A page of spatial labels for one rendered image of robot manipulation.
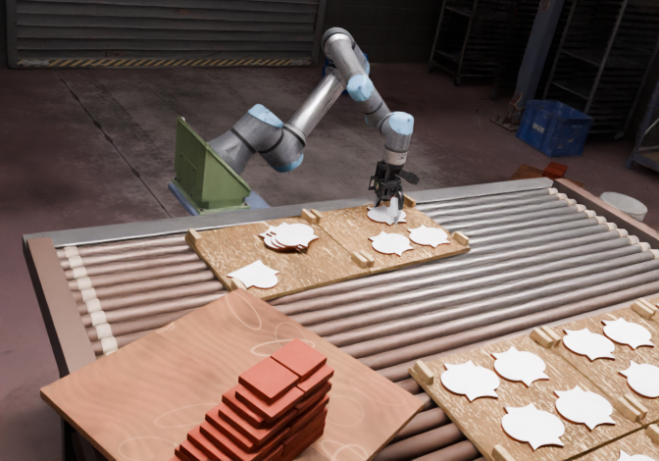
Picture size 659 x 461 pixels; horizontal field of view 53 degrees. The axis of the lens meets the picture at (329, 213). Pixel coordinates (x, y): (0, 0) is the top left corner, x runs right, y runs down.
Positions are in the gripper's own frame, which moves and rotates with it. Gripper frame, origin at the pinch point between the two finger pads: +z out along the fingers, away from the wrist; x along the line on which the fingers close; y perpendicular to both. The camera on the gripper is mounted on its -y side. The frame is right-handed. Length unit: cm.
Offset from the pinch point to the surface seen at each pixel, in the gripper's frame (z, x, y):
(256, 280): -1, 19, 60
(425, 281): 2.4, 33.7, 11.8
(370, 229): 0.4, 5.4, 11.0
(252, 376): -29, 76, 95
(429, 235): -0.1, 16.4, -4.6
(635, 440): 0, 102, 11
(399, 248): -0.4, 19.5, 10.5
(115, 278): 1, 3, 92
